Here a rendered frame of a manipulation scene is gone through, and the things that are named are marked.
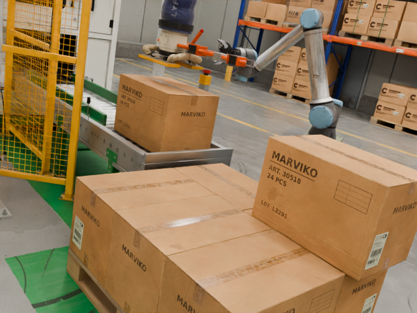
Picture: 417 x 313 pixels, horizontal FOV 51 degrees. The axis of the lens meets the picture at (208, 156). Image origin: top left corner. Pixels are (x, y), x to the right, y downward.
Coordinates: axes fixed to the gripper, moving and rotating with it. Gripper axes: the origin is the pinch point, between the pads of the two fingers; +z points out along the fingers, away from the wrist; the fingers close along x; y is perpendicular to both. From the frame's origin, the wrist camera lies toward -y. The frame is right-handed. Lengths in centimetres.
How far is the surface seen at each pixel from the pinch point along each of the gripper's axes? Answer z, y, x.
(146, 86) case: 33.7, 21.9, -27.8
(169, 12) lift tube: 23.5, 22.7, 18.0
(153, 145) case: 34, 5, -62
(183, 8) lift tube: 16.9, 17.6, 22.0
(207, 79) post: -35, 43, -24
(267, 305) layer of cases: 82, -137, -68
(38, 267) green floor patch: 107, -9, -122
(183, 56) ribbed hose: 19.2, 7.5, -6.0
